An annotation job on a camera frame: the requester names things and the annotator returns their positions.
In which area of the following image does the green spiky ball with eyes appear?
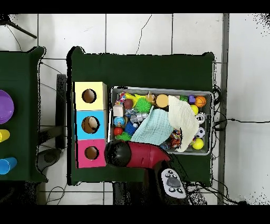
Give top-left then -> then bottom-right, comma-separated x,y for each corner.
115,132 -> 132,143

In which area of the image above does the clear mesh bin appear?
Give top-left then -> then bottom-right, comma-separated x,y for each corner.
110,86 -> 214,156

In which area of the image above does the wooden box with three holes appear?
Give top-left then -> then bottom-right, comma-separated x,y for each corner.
73,81 -> 108,169

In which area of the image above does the plain green spiky ball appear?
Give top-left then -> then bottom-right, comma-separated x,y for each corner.
134,98 -> 152,114

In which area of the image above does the brown toy football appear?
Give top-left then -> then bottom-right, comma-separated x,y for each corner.
123,99 -> 134,110

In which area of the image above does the plain wooden block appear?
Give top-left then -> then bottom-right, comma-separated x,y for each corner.
112,105 -> 126,117

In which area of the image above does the blue spiky ball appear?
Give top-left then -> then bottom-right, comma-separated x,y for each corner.
124,122 -> 138,136

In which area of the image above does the blue globe ball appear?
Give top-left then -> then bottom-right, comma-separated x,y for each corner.
113,116 -> 126,127

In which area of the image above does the mint green muslin cloth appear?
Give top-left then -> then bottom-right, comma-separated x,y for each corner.
134,107 -> 173,146

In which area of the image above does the dark green tablecloth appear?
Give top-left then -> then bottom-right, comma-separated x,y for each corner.
66,46 -> 216,186

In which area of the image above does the cream muslin cloth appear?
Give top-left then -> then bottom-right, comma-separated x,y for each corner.
167,95 -> 200,153

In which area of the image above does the dark green side table cloth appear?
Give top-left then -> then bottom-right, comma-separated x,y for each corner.
0,46 -> 47,183

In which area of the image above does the purple plate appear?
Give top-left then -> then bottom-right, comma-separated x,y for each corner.
0,89 -> 15,125

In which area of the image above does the yellow cup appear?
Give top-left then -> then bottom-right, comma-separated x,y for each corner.
0,129 -> 11,143

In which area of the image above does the blue cup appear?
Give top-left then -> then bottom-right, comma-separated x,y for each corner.
0,157 -> 18,175

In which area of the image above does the black tripod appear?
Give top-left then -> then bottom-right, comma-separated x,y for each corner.
0,14 -> 38,40

